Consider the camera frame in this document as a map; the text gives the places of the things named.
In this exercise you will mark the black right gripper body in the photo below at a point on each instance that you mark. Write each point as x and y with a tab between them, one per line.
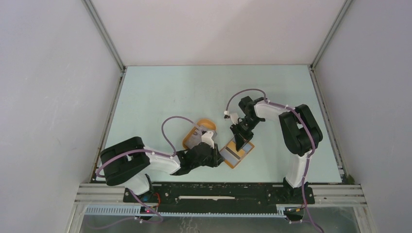
246	126

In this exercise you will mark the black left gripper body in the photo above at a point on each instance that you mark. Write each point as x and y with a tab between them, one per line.
211	160

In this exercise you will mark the gold card with black stripe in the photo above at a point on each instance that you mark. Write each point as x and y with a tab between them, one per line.
230	152

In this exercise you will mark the beige oval plastic tray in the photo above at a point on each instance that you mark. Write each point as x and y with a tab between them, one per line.
204	124

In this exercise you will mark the orange leather card holder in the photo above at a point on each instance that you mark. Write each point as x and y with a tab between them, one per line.
231	163

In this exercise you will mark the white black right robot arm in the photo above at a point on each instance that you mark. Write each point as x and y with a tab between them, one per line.
300	131

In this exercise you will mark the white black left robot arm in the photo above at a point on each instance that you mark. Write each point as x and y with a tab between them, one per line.
129	162

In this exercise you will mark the silver patterned card in tray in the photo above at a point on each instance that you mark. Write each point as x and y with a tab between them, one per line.
194	138

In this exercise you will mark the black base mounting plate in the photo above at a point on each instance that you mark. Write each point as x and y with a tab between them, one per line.
222	198

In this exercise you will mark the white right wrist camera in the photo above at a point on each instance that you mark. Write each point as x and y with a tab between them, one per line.
233	116

